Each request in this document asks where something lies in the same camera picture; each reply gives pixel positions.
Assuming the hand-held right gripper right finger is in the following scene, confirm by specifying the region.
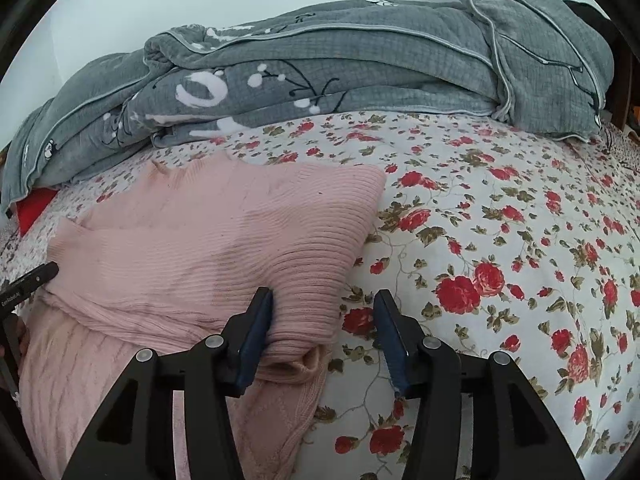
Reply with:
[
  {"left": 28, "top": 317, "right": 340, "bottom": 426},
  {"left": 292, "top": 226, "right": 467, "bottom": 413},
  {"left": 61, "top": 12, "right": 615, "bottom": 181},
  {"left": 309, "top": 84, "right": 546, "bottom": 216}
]
[{"left": 372, "top": 288, "right": 586, "bottom": 480}]

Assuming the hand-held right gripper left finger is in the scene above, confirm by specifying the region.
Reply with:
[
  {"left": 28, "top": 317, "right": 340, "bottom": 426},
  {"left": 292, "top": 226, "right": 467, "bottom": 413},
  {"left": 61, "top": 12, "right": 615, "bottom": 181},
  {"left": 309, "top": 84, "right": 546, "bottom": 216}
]
[{"left": 60, "top": 287, "right": 275, "bottom": 480}]

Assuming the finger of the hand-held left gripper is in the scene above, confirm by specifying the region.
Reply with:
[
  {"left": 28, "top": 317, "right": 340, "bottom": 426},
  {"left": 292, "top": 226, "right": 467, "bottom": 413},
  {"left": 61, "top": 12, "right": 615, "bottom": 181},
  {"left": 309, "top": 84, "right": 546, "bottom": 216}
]
[{"left": 0, "top": 262, "right": 60, "bottom": 312}]

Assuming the pink knitted sweater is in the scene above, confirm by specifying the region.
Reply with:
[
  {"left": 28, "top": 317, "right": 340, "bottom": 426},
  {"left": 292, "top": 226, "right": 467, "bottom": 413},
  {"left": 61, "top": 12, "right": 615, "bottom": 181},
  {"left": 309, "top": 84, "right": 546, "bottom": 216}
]
[{"left": 17, "top": 154, "right": 387, "bottom": 480}]

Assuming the red cloth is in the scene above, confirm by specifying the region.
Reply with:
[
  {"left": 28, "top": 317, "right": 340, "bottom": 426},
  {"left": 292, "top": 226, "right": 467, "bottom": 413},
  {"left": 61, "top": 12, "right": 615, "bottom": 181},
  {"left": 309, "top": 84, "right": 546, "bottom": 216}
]
[{"left": 14, "top": 187, "right": 59, "bottom": 237}]

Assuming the red floral bed sheet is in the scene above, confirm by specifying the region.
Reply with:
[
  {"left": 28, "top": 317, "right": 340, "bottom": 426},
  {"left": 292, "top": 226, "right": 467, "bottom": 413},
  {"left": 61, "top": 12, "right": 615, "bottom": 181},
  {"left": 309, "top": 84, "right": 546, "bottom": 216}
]
[{"left": 0, "top": 110, "right": 640, "bottom": 480}]

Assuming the grey printed quilt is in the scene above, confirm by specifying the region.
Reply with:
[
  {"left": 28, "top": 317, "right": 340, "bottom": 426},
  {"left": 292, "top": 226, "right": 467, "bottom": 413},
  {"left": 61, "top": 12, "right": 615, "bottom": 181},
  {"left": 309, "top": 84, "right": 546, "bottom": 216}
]
[{"left": 0, "top": 0, "right": 617, "bottom": 217}]

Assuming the black garment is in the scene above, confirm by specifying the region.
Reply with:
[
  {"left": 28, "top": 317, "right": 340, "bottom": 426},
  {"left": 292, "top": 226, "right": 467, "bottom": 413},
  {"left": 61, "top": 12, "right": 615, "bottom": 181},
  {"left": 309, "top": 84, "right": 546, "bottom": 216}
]
[{"left": 564, "top": 0, "right": 624, "bottom": 47}]

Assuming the dark wooden bed frame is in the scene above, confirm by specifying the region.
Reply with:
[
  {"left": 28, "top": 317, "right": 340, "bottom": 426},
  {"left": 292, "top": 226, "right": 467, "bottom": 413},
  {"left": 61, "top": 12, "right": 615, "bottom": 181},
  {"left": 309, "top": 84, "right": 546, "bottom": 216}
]
[{"left": 611, "top": 25, "right": 640, "bottom": 136}]

